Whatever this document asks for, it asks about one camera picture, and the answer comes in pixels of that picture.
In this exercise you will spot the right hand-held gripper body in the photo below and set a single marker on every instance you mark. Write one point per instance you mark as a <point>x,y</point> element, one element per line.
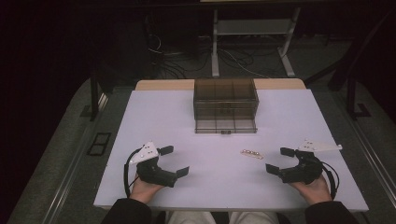
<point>303,172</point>

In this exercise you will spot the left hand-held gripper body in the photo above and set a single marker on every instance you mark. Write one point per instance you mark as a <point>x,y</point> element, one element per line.
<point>155,174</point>

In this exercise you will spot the small striped packet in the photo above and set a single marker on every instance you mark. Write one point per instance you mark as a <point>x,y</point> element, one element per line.
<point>251,153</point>

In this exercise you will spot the transparent brown drawer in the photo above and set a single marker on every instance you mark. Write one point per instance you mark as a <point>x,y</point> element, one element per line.
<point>225,127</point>

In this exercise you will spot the transparent brown drawer cabinet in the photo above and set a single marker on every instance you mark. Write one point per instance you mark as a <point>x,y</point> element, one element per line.
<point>225,96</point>

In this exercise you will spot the person's left hand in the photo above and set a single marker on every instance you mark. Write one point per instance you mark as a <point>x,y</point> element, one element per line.
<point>143,191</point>

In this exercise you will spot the person's right hand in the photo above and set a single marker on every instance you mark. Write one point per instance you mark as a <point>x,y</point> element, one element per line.
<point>316,191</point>

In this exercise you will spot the person's legs light trousers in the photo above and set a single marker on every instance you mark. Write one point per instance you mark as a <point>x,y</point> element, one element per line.
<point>193,218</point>

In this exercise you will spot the dark metal stand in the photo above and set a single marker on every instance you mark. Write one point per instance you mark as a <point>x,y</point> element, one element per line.
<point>353,99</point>
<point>94,93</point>

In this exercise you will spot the black floor socket frame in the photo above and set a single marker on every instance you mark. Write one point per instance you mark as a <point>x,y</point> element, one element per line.
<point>99,143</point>

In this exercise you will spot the metal floor rail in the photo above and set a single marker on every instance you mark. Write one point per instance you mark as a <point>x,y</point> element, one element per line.
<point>67,183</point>
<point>370,155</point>

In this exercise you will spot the white metal table frame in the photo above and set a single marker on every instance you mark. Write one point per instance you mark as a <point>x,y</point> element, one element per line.
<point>253,27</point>

